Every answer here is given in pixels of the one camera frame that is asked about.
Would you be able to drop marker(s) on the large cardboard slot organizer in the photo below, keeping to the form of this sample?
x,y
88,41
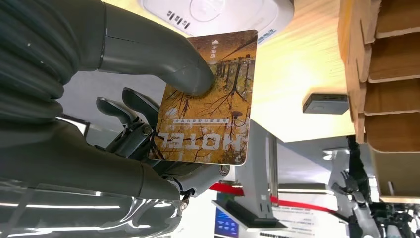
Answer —
x,y
393,98

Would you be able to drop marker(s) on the background humanoid robot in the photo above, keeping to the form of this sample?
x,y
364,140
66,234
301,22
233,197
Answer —
x,y
361,210

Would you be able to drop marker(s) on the grey white card reader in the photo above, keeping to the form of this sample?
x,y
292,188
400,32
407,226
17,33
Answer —
x,y
236,16

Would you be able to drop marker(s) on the red barrier belt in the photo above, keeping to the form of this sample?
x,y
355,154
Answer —
x,y
226,189

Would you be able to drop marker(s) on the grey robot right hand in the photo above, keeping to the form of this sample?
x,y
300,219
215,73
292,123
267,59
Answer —
x,y
137,49

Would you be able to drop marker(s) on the white printed sign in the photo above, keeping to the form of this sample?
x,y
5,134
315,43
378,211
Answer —
x,y
295,226

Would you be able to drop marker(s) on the small black USB box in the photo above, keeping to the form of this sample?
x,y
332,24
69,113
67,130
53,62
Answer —
x,y
325,105

